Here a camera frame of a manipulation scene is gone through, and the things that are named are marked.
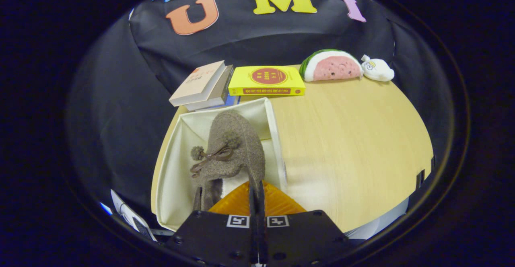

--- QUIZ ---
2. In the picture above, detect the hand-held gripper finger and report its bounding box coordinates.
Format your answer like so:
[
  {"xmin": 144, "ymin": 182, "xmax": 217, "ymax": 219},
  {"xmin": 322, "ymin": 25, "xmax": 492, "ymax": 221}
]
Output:
[
  {"xmin": 165, "ymin": 180, "xmax": 258, "ymax": 267},
  {"xmin": 257, "ymin": 180, "xmax": 351, "ymax": 267}
]

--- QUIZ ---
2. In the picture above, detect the brown fuzzy slipper shoe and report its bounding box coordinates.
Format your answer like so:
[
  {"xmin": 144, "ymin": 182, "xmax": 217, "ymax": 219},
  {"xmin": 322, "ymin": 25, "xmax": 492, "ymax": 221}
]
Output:
[
  {"xmin": 190, "ymin": 110, "xmax": 266, "ymax": 191},
  {"xmin": 192, "ymin": 178, "xmax": 224, "ymax": 212}
]

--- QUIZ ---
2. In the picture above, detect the cream fabric storage box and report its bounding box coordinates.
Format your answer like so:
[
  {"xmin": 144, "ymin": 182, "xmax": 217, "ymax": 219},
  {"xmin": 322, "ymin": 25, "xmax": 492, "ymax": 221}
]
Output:
[{"xmin": 155, "ymin": 97, "xmax": 288, "ymax": 232}]

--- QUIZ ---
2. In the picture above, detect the white plastic device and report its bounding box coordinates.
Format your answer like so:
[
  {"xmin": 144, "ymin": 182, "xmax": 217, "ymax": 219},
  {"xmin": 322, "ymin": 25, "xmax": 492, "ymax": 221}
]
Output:
[{"xmin": 111, "ymin": 189, "xmax": 157, "ymax": 242}]

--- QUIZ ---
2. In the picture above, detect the blue cover book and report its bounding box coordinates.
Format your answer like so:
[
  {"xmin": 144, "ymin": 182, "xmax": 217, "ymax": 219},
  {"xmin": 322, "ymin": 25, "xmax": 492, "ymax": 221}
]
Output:
[{"xmin": 197, "ymin": 94, "xmax": 241, "ymax": 111}]

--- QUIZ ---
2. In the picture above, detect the grey cover book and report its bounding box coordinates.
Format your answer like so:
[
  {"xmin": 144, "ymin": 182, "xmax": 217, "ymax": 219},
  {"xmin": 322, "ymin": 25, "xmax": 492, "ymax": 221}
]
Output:
[{"xmin": 185, "ymin": 65, "xmax": 235, "ymax": 112}]

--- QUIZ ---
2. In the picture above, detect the yellow book with red circle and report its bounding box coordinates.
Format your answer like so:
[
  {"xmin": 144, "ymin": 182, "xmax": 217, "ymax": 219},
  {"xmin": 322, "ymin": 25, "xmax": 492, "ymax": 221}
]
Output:
[{"xmin": 228, "ymin": 66, "xmax": 306, "ymax": 97}]

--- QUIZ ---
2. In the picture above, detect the beige cover book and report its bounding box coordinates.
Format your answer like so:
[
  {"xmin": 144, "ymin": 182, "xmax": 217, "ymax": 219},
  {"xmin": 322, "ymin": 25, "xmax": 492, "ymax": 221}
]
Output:
[{"xmin": 169, "ymin": 60, "xmax": 227, "ymax": 107}]

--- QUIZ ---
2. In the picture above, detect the black backdrop cloth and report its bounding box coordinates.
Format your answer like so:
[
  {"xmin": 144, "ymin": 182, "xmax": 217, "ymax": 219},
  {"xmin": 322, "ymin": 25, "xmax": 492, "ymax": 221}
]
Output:
[{"xmin": 66, "ymin": 0, "xmax": 435, "ymax": 227}]

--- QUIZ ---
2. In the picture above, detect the watermelon slice plush toy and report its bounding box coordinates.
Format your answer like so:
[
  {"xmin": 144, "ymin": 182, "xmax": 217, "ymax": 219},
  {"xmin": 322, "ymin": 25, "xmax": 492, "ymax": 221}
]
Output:
[{"xmin": 299, "ymin": 49, "xmax": 364, "ymax": 82}]

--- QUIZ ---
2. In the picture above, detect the white plush toy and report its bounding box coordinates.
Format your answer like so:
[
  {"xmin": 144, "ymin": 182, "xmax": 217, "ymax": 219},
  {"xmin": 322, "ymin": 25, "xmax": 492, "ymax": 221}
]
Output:
[{"xmin": 360, "ymin": 54, "xmax": 395, "ymax": 82}]

